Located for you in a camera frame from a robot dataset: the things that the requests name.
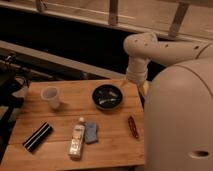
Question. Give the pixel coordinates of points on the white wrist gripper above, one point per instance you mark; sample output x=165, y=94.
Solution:
x=138, y=74

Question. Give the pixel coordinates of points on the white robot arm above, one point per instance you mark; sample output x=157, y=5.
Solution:
x=176, y=81

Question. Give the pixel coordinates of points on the black round bowl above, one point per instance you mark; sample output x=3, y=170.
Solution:
x=107, y=97

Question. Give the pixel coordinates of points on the red pocket knife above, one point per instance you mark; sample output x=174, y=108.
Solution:
x=133, y=127

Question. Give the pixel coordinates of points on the blue sponge cloth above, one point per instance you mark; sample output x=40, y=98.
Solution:
x=91, y=132

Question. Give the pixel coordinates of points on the white plastic bottle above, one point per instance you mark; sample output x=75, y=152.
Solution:
x=77, y=139

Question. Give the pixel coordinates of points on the translucent plastic cup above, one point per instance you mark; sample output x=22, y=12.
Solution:
x=51, y=95

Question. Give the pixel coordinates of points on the black striped rectangular block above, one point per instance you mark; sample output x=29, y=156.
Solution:
x=37, y=137

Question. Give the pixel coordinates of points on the black stand equipment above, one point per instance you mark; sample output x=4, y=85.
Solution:
x=11, y=81

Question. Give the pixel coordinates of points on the metal railing frame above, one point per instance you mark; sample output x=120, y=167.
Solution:
x=190, y=20

